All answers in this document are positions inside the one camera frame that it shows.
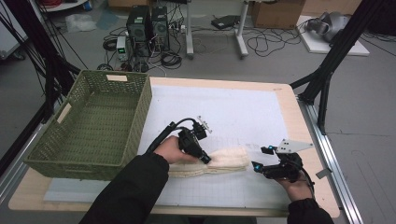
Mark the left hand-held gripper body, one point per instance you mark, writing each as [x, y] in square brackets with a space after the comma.
[188, 141]

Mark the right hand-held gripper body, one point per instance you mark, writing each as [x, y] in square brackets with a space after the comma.
[285, 168]

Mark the cream printed cloth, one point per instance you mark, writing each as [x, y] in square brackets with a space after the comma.
[224, 163]

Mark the person's left hand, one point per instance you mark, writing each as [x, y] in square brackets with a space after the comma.
[171, 151]

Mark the person's right hand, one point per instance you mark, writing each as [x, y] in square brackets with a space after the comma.
[295, 189]

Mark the grey metal clip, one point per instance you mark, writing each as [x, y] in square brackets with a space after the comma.
[323, 173]

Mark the white grid mat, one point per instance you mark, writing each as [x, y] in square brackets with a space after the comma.
[224, 109]

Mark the green woven basket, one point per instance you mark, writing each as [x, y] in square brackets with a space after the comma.
[93, 124]

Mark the white desk leg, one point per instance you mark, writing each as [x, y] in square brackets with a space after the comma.
[241, 34]
[190, 31]

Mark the white power supply unit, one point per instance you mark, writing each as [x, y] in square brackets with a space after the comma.
[122, 48]

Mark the white floor board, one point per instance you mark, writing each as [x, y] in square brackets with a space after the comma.
[317, 46]

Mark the black computer tower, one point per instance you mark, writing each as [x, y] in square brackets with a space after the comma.
[137, 29]
[160, 28]

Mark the flat black device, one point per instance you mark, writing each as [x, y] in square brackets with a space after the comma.
[224, 21]

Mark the large cardboard box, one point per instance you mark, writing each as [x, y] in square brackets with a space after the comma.
[277, 14]

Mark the grey rounded machine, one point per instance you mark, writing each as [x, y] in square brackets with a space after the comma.
[330, 25]

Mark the teal sheet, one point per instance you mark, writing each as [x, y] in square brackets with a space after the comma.
[107, 20]

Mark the clear plastic bag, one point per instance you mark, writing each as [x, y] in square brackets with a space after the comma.
[80, 22]

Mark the aluminium rail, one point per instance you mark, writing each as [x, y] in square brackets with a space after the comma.
[333, 168]

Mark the black metal frame stand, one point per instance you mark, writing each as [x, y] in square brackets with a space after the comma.
[336, 49]
[40, 53]

